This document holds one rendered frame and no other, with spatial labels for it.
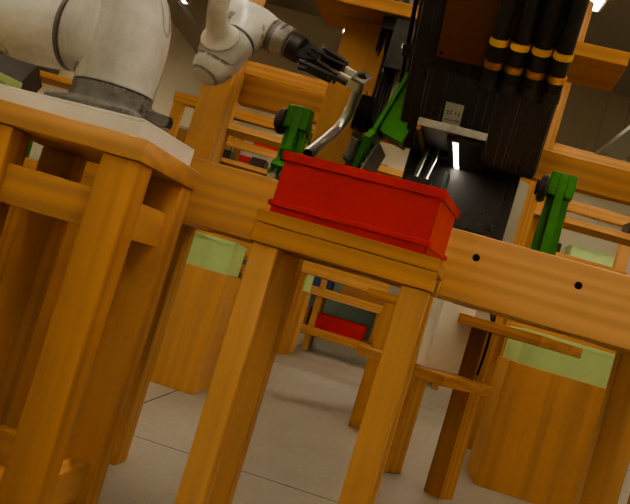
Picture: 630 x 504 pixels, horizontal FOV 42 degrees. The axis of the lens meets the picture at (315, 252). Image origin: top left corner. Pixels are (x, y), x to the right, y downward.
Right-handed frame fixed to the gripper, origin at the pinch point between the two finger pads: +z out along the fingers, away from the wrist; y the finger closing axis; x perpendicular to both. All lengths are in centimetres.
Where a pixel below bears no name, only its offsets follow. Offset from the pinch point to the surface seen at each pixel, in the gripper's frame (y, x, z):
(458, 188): -4.8, 10.4, 39.2
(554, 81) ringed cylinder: -8, -32, 48
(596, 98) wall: 948, 486, 40
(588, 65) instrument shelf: 41, -13, 51
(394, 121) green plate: -12.5, -3.9, 18.3
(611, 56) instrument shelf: 39, -20, 55
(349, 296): 416, 540, -68
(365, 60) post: 25.4, 9.6, -6.6
